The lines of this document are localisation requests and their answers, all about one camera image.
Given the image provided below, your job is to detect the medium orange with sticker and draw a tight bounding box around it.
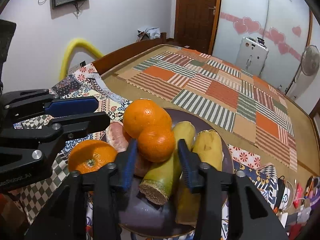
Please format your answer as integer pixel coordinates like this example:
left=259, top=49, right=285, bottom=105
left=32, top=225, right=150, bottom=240
left=137, top=125, right=176, bottom=163

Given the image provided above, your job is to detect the large orange with Dole sticker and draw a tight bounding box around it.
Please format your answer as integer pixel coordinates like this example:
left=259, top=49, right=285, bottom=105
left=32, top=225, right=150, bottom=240
left=123, top=99, right=172, bottom=139

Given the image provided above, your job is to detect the pink wrapped sweet potato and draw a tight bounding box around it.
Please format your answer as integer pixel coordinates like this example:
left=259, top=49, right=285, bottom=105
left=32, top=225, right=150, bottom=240
left=106, top=121, right=152, bottom=178

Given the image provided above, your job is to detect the small tangerine far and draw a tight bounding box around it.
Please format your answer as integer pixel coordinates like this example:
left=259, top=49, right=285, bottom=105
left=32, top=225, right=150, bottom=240
left=68, top=140, right=118, bottom=174

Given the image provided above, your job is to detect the dark purple plate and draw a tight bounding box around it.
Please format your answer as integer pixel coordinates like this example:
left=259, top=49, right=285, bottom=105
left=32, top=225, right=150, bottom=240
left=100, top=107, right=234, bottom=238

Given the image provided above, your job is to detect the colourful patchwork cloth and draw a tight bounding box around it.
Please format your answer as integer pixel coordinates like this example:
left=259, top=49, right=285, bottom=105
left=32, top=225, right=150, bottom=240
left=10, top=63, right=292, bottom=240

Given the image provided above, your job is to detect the yellow foam tube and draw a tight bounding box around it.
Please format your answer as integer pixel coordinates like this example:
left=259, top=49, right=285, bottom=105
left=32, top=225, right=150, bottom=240
left=59, top=38, right=103, bottom=81

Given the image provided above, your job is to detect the striped patchwork bed mat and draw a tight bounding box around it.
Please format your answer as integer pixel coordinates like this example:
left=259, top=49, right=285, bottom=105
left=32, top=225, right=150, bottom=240
left=118, top=47, right=297, bottom=170

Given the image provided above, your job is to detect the wooden bed footboard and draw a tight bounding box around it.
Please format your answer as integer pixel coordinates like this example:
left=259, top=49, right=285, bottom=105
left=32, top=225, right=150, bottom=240
left=93, top=33, right=167, bottom=75

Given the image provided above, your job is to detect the white appliance box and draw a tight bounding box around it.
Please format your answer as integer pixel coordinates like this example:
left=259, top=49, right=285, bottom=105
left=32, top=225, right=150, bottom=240
left=235, top=37, right=269, bottom=76

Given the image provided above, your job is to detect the white standing fan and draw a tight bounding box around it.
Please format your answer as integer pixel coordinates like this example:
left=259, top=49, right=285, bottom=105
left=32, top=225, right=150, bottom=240
left=286, top=45, right=319, bottom=101

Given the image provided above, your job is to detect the brown wooden door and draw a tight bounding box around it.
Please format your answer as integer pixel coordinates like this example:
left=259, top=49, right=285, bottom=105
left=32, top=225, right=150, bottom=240
left=174, top=0, right=221, bottom=54

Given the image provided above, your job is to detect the frosted wardrobe with hearts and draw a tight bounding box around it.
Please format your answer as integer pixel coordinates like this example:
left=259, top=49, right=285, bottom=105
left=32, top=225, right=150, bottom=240
left=212, top=0, right=310, bottom=91

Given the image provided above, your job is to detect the bag pile by wall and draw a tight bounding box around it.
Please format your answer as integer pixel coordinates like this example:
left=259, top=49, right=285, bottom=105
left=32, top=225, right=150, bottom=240
left=137, top=27, right=161, bottom=42

